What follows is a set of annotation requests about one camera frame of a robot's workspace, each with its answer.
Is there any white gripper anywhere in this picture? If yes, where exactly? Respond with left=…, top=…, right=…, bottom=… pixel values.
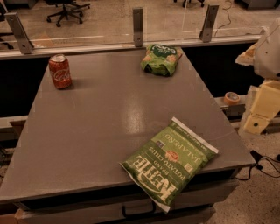
left=235, top=17, right=280, bottom=134

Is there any green rice chip bag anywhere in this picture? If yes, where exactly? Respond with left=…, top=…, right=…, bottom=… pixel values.
left=141, top=44, right=183, bottom=77

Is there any green jalapeno chip bag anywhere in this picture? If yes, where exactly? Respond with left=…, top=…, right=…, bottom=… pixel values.
left=121, top=118, right=219, bottom=212

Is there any roll of tape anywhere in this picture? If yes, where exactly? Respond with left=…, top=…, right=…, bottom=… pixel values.
left=224, top=92, right=241, bottom=105

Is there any orange soda can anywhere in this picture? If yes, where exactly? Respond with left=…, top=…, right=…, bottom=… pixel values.
left=49, top=54, right=72, bottom=89

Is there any black office chair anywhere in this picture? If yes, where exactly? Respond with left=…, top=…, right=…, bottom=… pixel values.
left=44, top=0, right=90, bottom=27

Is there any glass barrier panel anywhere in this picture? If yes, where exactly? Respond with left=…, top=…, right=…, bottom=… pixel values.
left=7, top=0, right=280, bottom=47

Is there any right metal bracket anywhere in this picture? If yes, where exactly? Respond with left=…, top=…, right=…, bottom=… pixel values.
left=199, top=5, right=219, bottom=43

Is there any metal bracket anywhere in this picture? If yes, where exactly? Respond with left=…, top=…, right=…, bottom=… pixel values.
left=5, top=12, right=34, bottom=54
left=199, top=5, right=219, bottom=43
left=133, top=7, right=144, bottom=47

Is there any black floor cable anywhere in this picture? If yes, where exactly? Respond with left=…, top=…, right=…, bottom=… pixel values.
left=234, top=150, right=280, bottom=182

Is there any middle metal bracket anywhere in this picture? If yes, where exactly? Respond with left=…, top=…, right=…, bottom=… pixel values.
left=133, top=7, right=144, bottom=47

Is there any black drawer handle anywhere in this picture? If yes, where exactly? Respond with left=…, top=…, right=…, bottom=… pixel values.
left=122, top=202, right=157, bottom=219

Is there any left metal bracket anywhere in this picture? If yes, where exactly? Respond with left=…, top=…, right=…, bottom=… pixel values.
left=5, top=12, right=34, bottom=54

